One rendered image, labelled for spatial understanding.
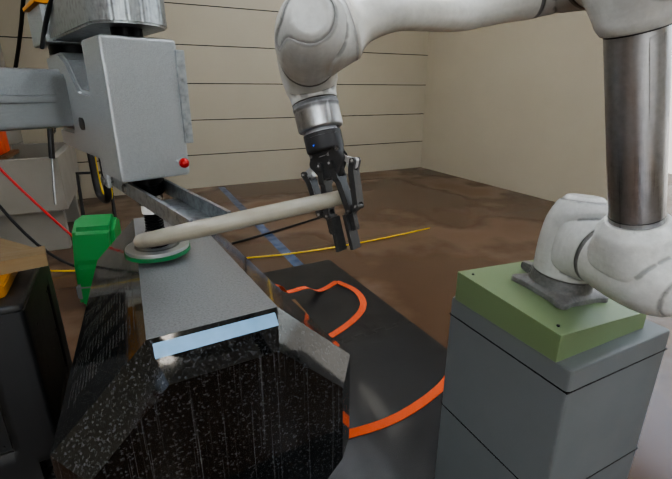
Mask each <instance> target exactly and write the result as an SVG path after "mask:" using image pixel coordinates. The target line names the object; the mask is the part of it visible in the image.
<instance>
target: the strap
mask: <svg viewBox="0 0 672 479"><path fill-rule="evenodd" d="M336 284H339V285H341V286H344V287H346V288H348V289H350V290H352V291H353V292H354V293H355V294H356V295H357V296H358V298H359V301H360V307H359V309H358V311H357V312H356V314H355V315H354V316H353V317H352V318H351V319H350V320H348V321H347V322H346V323H344V324H343V325H342V326H340V327H339V328H337V329H336V330H334V331H333V332H331V333H329V335H330V336H331V337H332V338H333V337H335V336H337V335H338V334H340V333H341V332H343V331H344V330H346V329H347V328H349V327H350V326H351V325H352V324H354V323H355V322H356V321H357V320H358V319H359V318H360V317H361V316H362V315H363V313H364V312H365V310H366V305H367V303H366V299H365V297H364V295H363V294H362V293H361V292H360V291H359V290H358V289H356V288H355V287H353V286H351V285H348V284H346V283H344V282H341V281H333V282H331V283H330V284H328V285H326V286H325V287H323V288H320V289H317V290H315V289H312V290H315V291H318V292H322V291H325V290H327V289H329V288H331V287H333V286H334V285H336ZM275 285H276V286H277V287H280V289H281V290H282V291H284V292H287V293H294V292H297V291H300V290H303V289H311V288H308V287H306V286H301V287H297V288H294V289H291V290H287V291H286V289H285V288H284V287H283V286H280V285H278V284H275ZM444 378H445V376H444V377H443V378H442V380H441V381H440V382H439V383H438V384H437V385H436V386H435V387H434V388H433V389H431V390H430V391H429V392H428V393H426V394H425V395H424V396H422V397H421V398H420V399H418V400H417V401H415V402H414V403H412V404H411V405H409V406H407V407H406V408H404V409H402V410H400V411H399V412H397V413H395V414H392V415H390V416H388V417H386V418H383V419H381V420H378V421H375V422H372V423H369V424H366V425H362V426H359V427H355V428H352V429H349V439H350V438H353V437H357V436H360V435H364V434H367V433H371V432H374V431H377V430H380V429H383V428H385V427H388V426H390V425H392V424H395V423H397V422H399V421H401V420H403V419H405V418H407V417H408V416H410V415H412V414H414V413H415V412H417V411H418V410H420V409H421V408H423V407H424V406H425V405H427V404H428V403H430V402H431V401H432V400H433V399H435V398H436V397H437V396H438V395H440V394H441V393H442V392H443V389H444Z"/></svg>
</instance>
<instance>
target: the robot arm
mask: <svg viewBox="0 0 672 479"><path fill-rule="evenodd" d="M584 10H586V12H587V15H588V17H589V19H590V21H591V23H592V26H593V30H594V32H595V33H596V34H597V35H598V37H599V38H603V64H604V100H605V136H606V173H607V201H606V200H605V199H604V198H602V197H599V196H594V195H587V194H576V193H570V194H566V195H565V196H563V197H562V198H559V199H558V200H557V201H556V202H555V204H554V205H553V206H552V207H551V209H550V210H549V212H548V214H547V215H546V217H545V220H544V222H543V225H542V228H541V231H540V235H539V238H538V242H537V246H536V251H535V257H534V262H530V261H523V262H521V268H522V269H523V270H524V271H525V272H527V273H522V274H513V275H512V278H511V280H512V281H514V282H516V283H518V284H521V285H522V286H524V287H526V288H527V289H529V290H531V291H532V292H534V293H536V294H537V295H539V296H541V297H542V298H544V299H546V300H547V301H549V302H550V303H552V304H553V305H554V306H555V307H556V308H558V309H561V310H568V309H569V308H571V307H576V306H582V305H587V304H593V303H607V302H608V299H611V300H613V301H615V302H616V303H618V304H620V305H622V306H624V307H626V308H628V309H630V310H633V311H635V312H638V313H642V314H645V315H650V316H655V317H662V318H663V317H672V216H671V215H669V214H668V213H667V189H668V160H669V131H670V102H671V73H672V0H285V1H284V2H283V4H282V6H281V8H280V10H279V12H278V15H277V18H276V22H275V30H274V44H275V51H276V55H277V63H278V68H279V72H280V76H281V80H282V83H283V86H284V88H285V91H286V94H287V96H288V97H289V99H290V101H291V104H292V107H293V113H294V116H295V120H296V124H297V128H298V133H299V134H300V135H303V136H304V137H303V138H304V143H305V147H306V151H307V154H308V155H309V157H310V164H309V165H310V167H309V168H308V169H307V171H306V172H302V173H301V177H302V178H303V180H304V181H305V182H306V185H307V188H308V191H309V194H310V196H312V195H317V194H322V193H327V192H332V191H333V189H332V183H333V181H334V182H335V184H336V186H337V189H338V192H339V195H340V198H341V200H342V203H343V206H344V209H345V212H346V213H344V214H345V215H342V216H343V220H344V225H345V229H346V233H347V238H348V242H349V246H350V250H354V249H357V248H359V247H361V244H360V240H359V235H358V231H357V230H358V229H359V222H358V218H357V211H358V210H360V209H361V208H363V207H364V201H363V193H362V185H361V178H360V170H359V169H360V163H361V158H360V157H351V156H348V154H347V153H346V151H345V150H344V141H343V137H342V132H341V129H340V128H339V127H340V126H342V124H343V121H342V116H341V112H340V107H339V101H338V99H337V92H336V86H337V80H338V75H337V73H338V72H339V71H341V70H342V69H344V68H345V67H347V66H348V65H350V64H351V63H353V62H355V61H357V60H359V59H360V58H361V56H362V53H363V51H364V49H365V47H366V46H367V45H368V44H369V43H370V42H371V41H373V40H375V39H377V38H379V37H381V36H383V35H386V34H389V33H393V32H398V31H426V32H460V31H467V30H472V29H477V28H482V27H487V26H492V25H497V24H503V23H509V22H516V21H524V20H530V19H533V18H538V17H542V16H547V15H551V14H554V13H566V12H574V11H584ZM346 163H347V164H346ZM345 166H347V167H348V177H349V184H350V188H349V185H348V183H347V176H346V173H345V170H344V169H345ZM315 173H316V174H315ZM316 175H317V176H318V181H317V179H316ZM325 180H326V181H325ZM318 182H319V184H318ZM319 185H320V187H321V191H320V187H319ZM315 213H316V216H317V217H318V218H320V217H322V218H325V219H326V221H327V225H328V229H329V233H330V235H331V234H332V236H333V240H334V244H335V249H336V252H340V251H342V250H345V249H347V246H346V242H345V237H344V233H343V229H342V224H341V220H340V216H339V215H338V216H337V214H335V207H331V208H327V209H323V210H319V211H315Z"/></svg>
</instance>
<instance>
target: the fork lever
mask: <svg viewBox="0 0 672 479"><path fill-rule="evenodd" d="M110 177H111V176H110ZM100 179H101V183H102V185H103V186H105V185H106V179H105V178H104V176H102V177H101V178H100ZM111 183H112V185H113V186H114V187H116V188H117V189H119V190H120V191H122V192H123V193H125V194H126V195H127V196H129V197H130V198H132V199H133V200H135V201H136V202H138V203H139V204H141V205H142V206H144V207H145V208H147V209H148V210H150V211H151V212H153V213H154V214H156V215H157V216H159V217H160V218H162V219H163V220H165V221H166V222H168V223H169V224H171V225H172V226H175V225H179V224H184V223H188V222H193V221H197V220H201V219H206V218H210V217H215V216H220V215H224V214H229V213H231V211H230V210H228V209H226V208H224V207H222V206H220V205H218V204H216V203H214V202H212V201H210V200H207V199H205V198H203V197H201V196H199V195H197V194H195V193H193V192H191V191H189V190H187V189H185V188H183V187H181V186H179V185H177V184H175V183H173V182H171V181H169V180H167V179H165V178H164V181H163V183H164V193H165V194H167V195H169V196H171V197H172V198H173V199H167V200H160V199H158V198H156V197H155V196H153V195H151V194H150V193H148V192H146V191H145V190H143V189H141V188H139V187H138V186H136V185H134V184H133V183H131V182H127V183H123V182H121V181H119V180H117V179H115V178H113V177H111Z"/></svg>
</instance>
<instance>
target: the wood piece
mask: <svg viewBox="0 0 672 479"><path fill-rule="evenodd" d="M44 266H48V258H47V253H46V249H45V246H39V247H34V248H28V249H22V250H16V251H10V252H5V253H0V275H4V274H9V273H14V272H19V271H24V270H29V269H34V268H39V267H44Z"/></svg>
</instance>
